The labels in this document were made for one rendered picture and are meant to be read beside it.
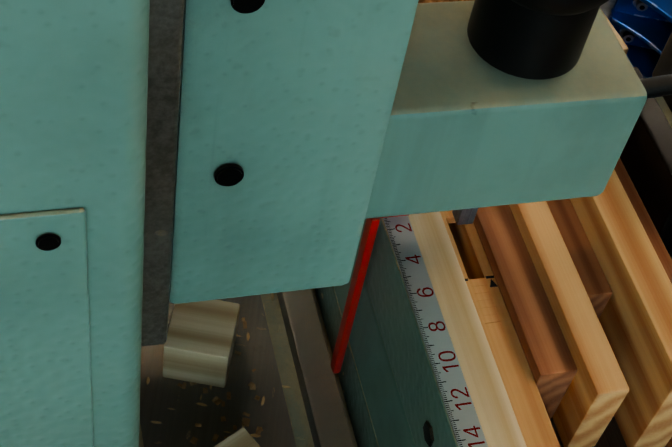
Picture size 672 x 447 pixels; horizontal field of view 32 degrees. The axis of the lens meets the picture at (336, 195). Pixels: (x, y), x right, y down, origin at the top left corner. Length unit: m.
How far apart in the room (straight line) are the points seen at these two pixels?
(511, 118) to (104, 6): 0.24
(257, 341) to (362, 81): 0.34
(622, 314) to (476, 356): 0.08
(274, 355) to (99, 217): 0.36
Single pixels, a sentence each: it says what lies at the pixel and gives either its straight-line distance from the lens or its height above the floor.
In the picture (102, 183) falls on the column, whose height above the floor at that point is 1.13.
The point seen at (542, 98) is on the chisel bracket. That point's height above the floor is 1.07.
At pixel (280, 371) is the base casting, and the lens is 0.72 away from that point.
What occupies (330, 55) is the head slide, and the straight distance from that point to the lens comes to 0.40.
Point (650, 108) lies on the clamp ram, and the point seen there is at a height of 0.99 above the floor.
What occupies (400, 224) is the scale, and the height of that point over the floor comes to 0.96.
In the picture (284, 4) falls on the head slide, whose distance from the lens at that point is 0.38.
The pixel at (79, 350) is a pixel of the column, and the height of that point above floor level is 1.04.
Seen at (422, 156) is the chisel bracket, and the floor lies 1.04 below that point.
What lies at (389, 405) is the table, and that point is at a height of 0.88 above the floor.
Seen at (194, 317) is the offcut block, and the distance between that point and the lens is 0.70.
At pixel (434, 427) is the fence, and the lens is 0.56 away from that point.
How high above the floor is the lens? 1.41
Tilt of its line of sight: 49 degrees down
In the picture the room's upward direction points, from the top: 12 degrees clockwise
